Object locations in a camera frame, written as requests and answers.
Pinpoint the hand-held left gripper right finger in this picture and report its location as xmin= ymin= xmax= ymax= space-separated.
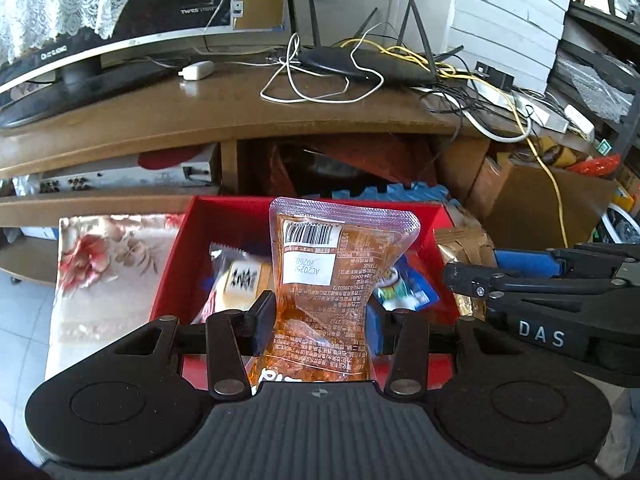
xmin=366 ymin=305 xmax=501 ymax=401

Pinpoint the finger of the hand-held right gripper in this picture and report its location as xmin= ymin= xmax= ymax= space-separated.
xmin=442 ymin=261 xmax=631 ymax=306
xmin=492 ymin=242 xmax=640 ymax=281

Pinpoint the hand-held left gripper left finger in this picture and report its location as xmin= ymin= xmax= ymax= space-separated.
xmin=107 ymin=290 xmax=278 ymax=401

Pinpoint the gold brown snack packet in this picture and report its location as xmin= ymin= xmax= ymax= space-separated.
xmin=432 ymin=227 xmax=498 ymax=321

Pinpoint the blue snack packet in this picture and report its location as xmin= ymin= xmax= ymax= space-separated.
xmin=372 ymin=252 xmax=441 ymax=313

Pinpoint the orange clear snack packet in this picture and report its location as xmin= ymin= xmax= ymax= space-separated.
xmin=247 ymin=196 xmax=421 ymax=396

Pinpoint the red cardboard box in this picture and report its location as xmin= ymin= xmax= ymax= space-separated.
xmin=149 ymin=195 xmax=463 ymax=393

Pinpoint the clear yellow cracker packet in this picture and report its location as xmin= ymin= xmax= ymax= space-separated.
xmin=192 ymin=242 xmax=276 ymax=326

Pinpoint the brown cardboard box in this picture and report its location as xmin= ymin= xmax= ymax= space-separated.
xmin=470 ymin=155 xmax=618 ymax=251

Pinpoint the orange red plastic item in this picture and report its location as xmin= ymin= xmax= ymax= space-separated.
xmin=570 ymin=155 xmax=623 ymax=178

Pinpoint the blue foam mat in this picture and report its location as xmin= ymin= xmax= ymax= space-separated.
xmin=330 ymin=182 xmax=451 ymax=206

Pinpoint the white power strip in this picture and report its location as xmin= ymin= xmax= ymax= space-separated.
xmin=470 ymin=75 xmax=596 ymax=143

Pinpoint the black power adapter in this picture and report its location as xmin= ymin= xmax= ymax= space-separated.
xmin=475 ymin=60 xmax=516 ymax=88

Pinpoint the dark red cloth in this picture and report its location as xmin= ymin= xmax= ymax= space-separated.
xmin=137 ymin=146 xmax=207 ymax=172

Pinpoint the silver media player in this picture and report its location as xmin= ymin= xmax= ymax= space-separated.
xmin=12 ymin=142 xmax=221 ymax=196

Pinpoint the wooden TV stand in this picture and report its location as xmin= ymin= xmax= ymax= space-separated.
xmin=0 ymin=52 xmax=598 ymax=288

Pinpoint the stack of white panels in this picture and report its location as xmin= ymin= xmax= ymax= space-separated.
xmin=445 ymin=0 xmax=576 ymax=91

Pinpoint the black metal shelf rack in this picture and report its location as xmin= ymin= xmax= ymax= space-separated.
xmin=550 ymin=0 xmax=640 ymax=161

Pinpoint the white adapter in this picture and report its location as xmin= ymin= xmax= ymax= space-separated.
xmin=179 ymin=60 xmax=216 ymax=81

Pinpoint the black router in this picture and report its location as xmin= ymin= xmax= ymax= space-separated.
xmin=295 ymin=0 xmax=466 ymax=86

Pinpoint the black TV monitor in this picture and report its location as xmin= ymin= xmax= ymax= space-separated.
xmin=0 ymin=0 xmax=291 ymax=128

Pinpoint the yellow cable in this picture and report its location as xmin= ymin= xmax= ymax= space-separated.
xmin=340 ymin=35 xmax=571 ymax=251

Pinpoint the white cable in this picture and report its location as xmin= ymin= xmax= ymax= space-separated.
xmin=260 ymin=32 xmax=386 ymax=106

